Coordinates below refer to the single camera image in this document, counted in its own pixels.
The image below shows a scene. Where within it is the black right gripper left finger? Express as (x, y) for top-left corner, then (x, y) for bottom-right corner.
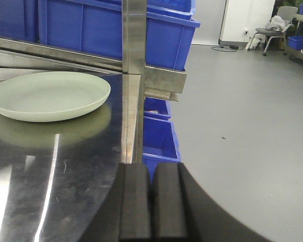
(79, 163), (152, 241)

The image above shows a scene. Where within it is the blue plastic bin right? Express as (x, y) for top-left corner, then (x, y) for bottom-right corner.
(38, 1), (200, 71)

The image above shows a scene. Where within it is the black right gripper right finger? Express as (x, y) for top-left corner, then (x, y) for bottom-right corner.
(152, 163), (267, 241)

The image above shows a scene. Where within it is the blue plastic bin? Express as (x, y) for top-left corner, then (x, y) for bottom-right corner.
(142, 97), (181, 179)
(0, 0), (38, 42)
(38, 1), (200, 71)

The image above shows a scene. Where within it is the lower blue plastic bin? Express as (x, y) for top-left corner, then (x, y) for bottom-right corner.
(142, 97), (181, 179)

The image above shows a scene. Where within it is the grey office chair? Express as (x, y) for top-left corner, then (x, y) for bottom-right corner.
(246, 6), (298, 56)

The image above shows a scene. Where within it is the distant blue bin on table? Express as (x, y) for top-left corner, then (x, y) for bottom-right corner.
(288, 36), (303, 50)

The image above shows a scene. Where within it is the grey cloth on chair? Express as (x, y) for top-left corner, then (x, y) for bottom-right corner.
(265, 15), (286, 31)

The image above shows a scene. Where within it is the white pillar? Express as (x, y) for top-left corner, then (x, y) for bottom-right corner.
(219, 0), (275, 47)

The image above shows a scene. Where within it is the blue plastic bin left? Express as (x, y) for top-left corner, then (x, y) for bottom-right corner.
(0, 0), (38, 42)

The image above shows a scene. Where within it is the distant grey table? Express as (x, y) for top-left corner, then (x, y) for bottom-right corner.
(285, 14), (303, 61)

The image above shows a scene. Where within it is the black cable on floor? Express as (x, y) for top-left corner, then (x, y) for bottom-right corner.
(211, 44), (239, 53)

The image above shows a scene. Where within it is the light green plate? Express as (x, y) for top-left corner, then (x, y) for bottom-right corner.
(0, 71), (111, 122)

